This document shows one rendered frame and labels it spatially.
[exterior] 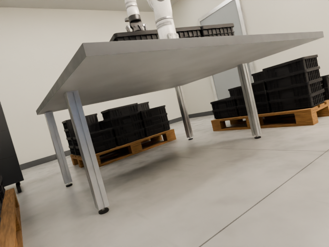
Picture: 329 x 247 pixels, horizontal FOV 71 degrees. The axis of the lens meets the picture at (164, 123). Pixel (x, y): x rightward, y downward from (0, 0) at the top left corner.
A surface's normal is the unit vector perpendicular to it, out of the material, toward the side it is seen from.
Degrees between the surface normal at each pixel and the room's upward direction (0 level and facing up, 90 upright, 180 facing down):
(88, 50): 90
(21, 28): 90
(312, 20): 90
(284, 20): 90
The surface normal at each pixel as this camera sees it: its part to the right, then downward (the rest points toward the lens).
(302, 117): -0.80, 0.24
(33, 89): 0.55, -0.07
